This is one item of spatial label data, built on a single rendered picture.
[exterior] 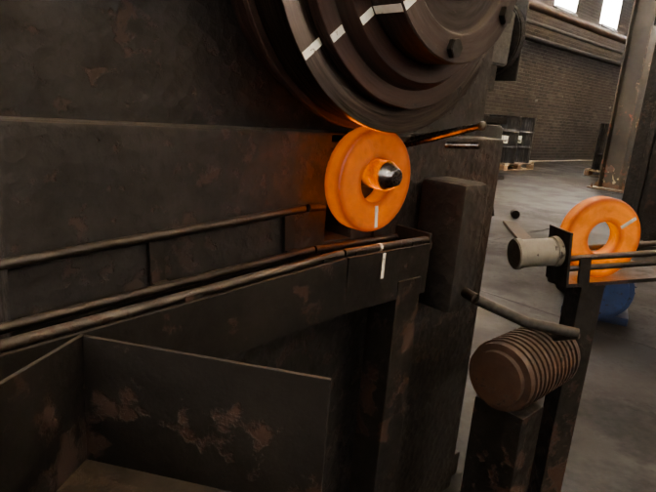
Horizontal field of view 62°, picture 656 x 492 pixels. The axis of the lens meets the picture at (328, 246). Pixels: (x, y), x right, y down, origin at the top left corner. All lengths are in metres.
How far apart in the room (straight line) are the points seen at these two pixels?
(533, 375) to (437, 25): 0.60
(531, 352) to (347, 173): 0.47
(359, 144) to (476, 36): 0.21
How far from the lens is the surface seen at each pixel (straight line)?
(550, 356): 1.07
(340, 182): 0.77
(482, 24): 0.81
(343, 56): 0.70
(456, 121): 1.19
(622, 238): 1.20
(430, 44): 0.72
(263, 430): 0.44
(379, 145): 0.82
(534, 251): 1.10
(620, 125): 9.67
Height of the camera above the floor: 0.91
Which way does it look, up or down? 14 degrees down
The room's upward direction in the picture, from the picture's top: 5 degrees clockwise
